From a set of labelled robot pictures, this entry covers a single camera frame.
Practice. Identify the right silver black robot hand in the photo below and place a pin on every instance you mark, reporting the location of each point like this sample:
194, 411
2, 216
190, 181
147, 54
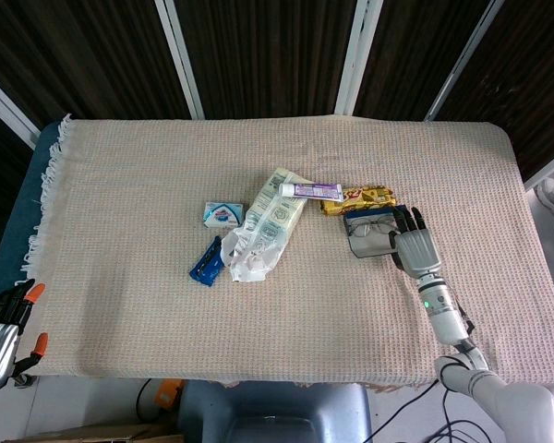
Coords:
417, 251

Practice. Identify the dark blue glasses case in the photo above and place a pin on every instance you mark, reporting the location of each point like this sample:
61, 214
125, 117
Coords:
369, 247

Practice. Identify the thin metal frame eyeglasses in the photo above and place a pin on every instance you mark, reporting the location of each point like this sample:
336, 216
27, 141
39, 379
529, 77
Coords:
362, 228

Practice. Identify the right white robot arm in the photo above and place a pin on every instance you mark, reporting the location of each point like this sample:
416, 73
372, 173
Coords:
448, 318

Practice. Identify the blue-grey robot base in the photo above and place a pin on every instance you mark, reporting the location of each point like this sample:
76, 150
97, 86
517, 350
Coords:
277, 410

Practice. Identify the brown cardboard box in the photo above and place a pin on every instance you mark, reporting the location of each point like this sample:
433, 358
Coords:
97, 434

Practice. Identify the white blue soap box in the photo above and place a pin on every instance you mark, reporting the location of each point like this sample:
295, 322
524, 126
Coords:
221, 214

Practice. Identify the gold snack packet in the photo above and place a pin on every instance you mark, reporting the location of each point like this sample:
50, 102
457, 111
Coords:
364, 198

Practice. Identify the purple white toothpaste tube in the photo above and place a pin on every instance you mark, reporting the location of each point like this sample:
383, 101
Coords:
309, 190

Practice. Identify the clear plastic bag of soaps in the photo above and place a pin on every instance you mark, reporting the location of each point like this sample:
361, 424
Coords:
272, 217

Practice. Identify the beige waffle weave cloth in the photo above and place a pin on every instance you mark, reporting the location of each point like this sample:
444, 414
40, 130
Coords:
166, 323

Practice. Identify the orange floor object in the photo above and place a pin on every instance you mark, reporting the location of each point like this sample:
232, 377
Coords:
168, 394

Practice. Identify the blue snack wrapper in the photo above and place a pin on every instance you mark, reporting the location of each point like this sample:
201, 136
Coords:
205, 267

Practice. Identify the white partition frame post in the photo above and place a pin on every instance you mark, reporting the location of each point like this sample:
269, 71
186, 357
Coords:
9, 113
466, 55
179, 55
357, 55
549, 171

